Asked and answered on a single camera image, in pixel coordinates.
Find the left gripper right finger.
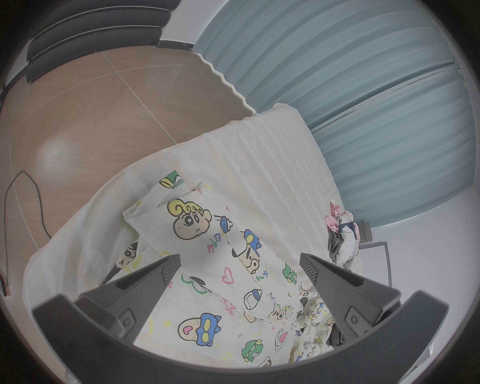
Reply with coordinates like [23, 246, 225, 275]
[299, 252, 402, 332]

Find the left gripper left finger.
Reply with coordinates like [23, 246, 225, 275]
[77, 254, 182, 338]

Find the white printed pyjama top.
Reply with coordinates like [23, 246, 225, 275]
[101, 170, 351, 366]

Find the pile of clothes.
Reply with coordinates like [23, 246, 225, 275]
[324, 200, 363, 271]

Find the grey bedside table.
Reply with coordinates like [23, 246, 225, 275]
[356, 221, 373, 243]

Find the bed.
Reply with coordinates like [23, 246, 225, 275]
[22, 102, 394, 366]

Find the black chest of drawers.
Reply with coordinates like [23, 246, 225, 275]
[26, 0, 181, 85]

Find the black cable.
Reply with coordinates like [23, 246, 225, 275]
[0, 170, 53, 286]

